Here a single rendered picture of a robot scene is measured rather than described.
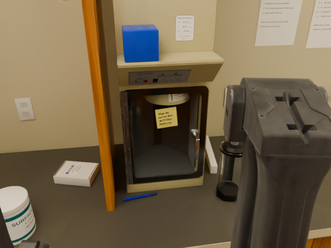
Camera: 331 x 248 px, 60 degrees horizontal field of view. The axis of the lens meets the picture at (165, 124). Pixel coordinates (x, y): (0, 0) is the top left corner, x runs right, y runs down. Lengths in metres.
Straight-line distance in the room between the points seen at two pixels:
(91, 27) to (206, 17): 0.36
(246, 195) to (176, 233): 0.68
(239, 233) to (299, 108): 0.22
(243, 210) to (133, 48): 0.57
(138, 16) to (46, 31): 0.58
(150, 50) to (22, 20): 0.72
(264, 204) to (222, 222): 0.80
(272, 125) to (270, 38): 1.31
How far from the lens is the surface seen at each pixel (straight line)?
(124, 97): 0.99
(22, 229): 1.11
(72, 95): 1.48
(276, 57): 1.62
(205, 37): 0.99
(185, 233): 1.07
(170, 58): 0.89
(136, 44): 0.84
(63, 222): 1.16
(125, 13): 0.94
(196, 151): 1.08
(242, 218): 0.44
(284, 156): 0.29
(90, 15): 0.85
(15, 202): 1.06
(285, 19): 1.60
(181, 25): 0.96
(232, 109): 0.34
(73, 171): 1.32
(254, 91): 0.32
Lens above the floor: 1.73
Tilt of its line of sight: 27 degrees down
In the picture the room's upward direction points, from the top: straight up
